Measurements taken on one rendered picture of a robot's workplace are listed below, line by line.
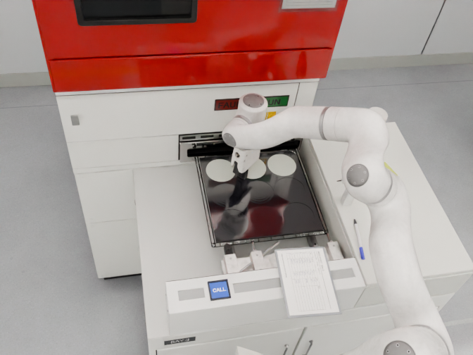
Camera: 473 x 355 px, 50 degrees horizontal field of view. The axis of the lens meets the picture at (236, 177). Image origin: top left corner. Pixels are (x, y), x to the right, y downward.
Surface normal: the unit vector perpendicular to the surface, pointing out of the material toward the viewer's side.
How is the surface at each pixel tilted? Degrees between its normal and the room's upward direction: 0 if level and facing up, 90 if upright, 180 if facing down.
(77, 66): 90
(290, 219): 0
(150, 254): 0
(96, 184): 90
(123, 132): 90
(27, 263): 0
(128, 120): 90
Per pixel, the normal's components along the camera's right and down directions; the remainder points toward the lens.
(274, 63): 0.19, 0.76
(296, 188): 0.09, -0.64
